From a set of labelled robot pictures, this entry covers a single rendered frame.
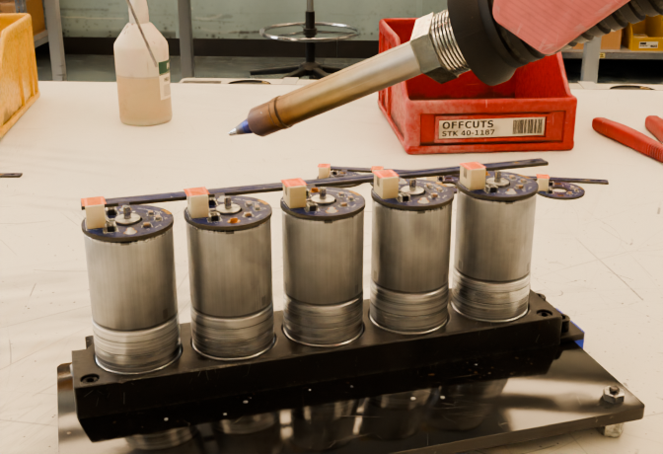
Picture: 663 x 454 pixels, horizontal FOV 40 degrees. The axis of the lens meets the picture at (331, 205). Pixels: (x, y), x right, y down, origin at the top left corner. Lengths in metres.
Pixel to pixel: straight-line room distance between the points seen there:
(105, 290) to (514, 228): 0.12
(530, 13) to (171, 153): 0.37
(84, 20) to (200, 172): 4.44
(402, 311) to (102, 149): 0.31
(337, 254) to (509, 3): 0.10
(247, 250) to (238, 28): 4.50
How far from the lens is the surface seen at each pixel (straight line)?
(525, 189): 0.28
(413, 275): 0.27
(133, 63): 0.58
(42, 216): 0.45
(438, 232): 0.27
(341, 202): 0.26
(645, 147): 0.55
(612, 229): 0.43
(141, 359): 0.26
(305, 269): 0.26
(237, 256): 0.25
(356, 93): 0.22
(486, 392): 0.27
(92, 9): 4.91
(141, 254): 0.25
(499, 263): 0.28
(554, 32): 0.19
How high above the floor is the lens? 0.90
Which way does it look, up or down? 20 degrees down
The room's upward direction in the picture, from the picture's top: straight up
